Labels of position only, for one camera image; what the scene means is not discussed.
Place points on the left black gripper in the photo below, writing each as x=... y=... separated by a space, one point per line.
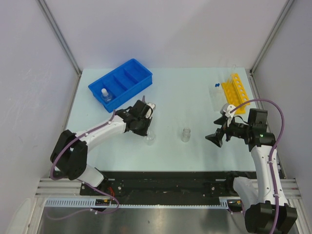
x=143 y=131

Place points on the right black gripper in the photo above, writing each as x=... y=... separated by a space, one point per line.
x=216 y=138

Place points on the clear glass flask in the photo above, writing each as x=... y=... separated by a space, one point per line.
x=149 y=139

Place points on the clear plastic well plate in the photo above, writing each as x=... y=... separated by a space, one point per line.
x=217 y=97

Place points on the stoppered round glass flask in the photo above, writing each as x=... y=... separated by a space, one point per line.
x=106 y=96

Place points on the blue divided plastic bin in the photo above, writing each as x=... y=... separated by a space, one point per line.
x=123 y=83

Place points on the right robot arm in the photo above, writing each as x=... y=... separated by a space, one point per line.
x=266 y=209

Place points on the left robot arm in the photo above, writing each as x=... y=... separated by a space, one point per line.
x=71 y=150

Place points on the clear glass bottle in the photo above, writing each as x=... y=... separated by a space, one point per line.
x=186 y=134

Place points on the yellow test tube rack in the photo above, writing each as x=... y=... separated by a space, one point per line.
x=234 y=90

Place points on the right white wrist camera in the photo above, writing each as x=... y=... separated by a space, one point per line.
x=228 y=110

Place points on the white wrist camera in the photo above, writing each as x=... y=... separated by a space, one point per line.
x=228 y=110
x=151 y=108

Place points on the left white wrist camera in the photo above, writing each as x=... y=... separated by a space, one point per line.
x=151 y=108

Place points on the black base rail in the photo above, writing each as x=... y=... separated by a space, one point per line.
x=172 y=188

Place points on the aluminium frame rail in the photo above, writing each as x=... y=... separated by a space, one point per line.
x=58 y=188

